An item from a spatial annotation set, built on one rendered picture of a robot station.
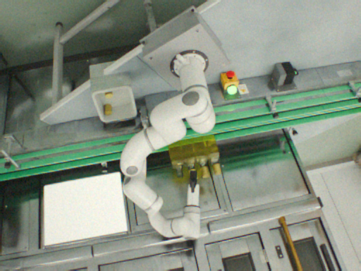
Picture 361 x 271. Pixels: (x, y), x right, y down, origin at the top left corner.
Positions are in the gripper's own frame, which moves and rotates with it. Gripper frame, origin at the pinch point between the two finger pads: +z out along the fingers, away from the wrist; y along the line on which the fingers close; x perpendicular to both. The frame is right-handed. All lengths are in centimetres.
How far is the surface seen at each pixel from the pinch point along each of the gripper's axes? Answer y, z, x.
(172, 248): -14.6, -30.4, 8.4
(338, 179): -315, 144, -220
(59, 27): 12, 90, 86
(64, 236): -11, -29, 60
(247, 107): 13.1, 31.1, -24.7
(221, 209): -11.9, -11.4, -14.0
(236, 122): 6.1, 27.1, -20.0
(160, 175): -12.3, 5.7, 17.0
